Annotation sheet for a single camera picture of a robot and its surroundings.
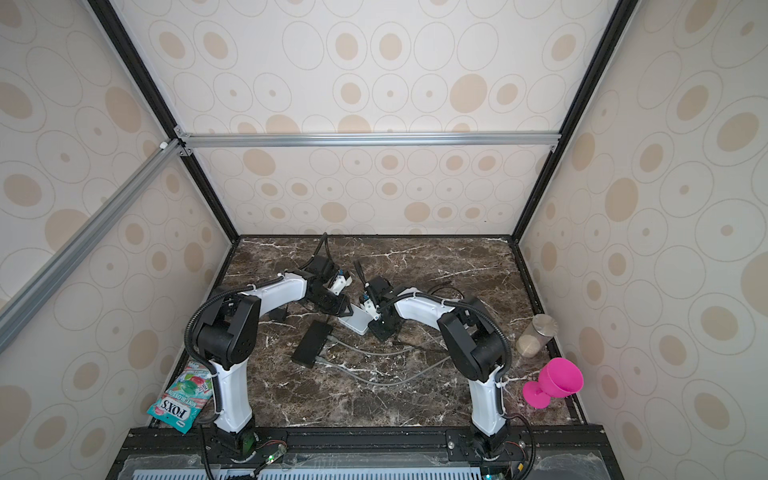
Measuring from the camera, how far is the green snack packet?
78cm

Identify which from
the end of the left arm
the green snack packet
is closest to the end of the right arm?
the end of the left arm

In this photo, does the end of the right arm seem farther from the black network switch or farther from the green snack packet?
the green snack packet

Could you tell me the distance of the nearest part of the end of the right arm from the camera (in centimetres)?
70

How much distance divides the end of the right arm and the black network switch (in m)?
0.18

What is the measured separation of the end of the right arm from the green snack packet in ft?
1.60

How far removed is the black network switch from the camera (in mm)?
892

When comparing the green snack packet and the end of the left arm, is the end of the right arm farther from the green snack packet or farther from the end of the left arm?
the green snack packet

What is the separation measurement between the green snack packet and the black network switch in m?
0.25
